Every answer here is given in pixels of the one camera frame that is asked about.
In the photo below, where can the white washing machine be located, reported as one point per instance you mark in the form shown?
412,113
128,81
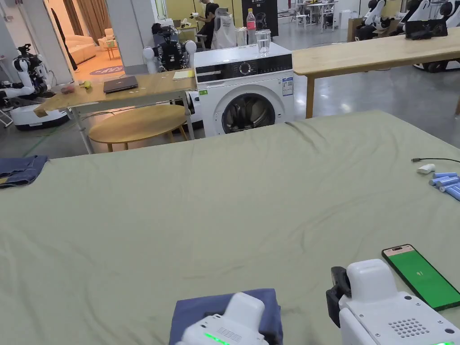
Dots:
248,93

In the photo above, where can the group of blue batteries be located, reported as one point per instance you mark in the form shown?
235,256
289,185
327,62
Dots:
447,181

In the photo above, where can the white robot with black joints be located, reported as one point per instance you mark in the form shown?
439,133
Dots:
375,18
431,10

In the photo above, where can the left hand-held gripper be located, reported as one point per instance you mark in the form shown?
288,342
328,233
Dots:
237,316

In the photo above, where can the black standing banner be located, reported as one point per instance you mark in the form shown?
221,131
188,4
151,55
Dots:
267,18

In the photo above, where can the small white device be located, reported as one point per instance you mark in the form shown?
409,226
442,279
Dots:
426,168

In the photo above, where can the cream armchair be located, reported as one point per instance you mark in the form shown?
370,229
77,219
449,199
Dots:
107,37

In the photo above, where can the bed with pale green sheet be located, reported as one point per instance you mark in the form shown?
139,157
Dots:
222,215

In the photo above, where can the blue denim garment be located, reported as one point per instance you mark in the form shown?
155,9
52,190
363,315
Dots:
21,169

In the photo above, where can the cream sofa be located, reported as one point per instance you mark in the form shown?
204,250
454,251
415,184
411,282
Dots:
81,46

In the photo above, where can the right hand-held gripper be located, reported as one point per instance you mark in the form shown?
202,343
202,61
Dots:
373,305

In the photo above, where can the white robot on wheeled base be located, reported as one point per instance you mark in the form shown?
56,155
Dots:
30,115

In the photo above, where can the black and white humanoid robot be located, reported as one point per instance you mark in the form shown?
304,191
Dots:
172,54

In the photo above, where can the black phone with green screen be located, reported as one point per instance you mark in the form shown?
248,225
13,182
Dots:
420,276

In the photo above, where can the dark blue garment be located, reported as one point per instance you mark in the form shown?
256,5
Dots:
196,309

